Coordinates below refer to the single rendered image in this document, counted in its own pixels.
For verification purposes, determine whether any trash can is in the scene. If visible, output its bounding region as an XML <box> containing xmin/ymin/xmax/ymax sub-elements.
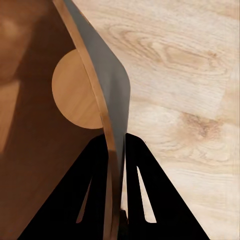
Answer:
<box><xmin>0</xmin><ymin>0</ymin><xmax>131</xmax><ymax>240</ymax></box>

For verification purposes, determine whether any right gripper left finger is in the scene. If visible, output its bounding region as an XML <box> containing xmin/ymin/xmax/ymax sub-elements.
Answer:
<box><xmin>17</xmin><ymin>134</ymin><xmax>109</xmax><ymax>240</ymax></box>

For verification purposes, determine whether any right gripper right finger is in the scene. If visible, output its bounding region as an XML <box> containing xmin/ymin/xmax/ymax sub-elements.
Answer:
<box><xmin>125</xmin><ymin>133</ymin><xmax>210</xmax><ymax>240</ymax></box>

